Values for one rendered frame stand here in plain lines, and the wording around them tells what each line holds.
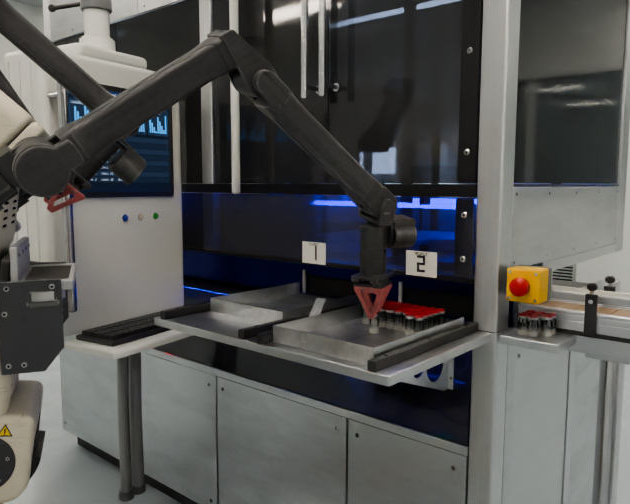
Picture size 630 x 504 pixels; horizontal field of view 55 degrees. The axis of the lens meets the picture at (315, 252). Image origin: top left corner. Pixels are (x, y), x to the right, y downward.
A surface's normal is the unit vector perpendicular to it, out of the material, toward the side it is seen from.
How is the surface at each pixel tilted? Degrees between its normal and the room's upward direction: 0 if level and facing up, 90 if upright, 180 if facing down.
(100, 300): 90
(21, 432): 90
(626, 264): 90
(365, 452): 90
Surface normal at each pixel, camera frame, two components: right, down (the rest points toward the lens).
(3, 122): 0.35, 0.11
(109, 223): 0.86, 0.06
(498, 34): -0.66, 0.08
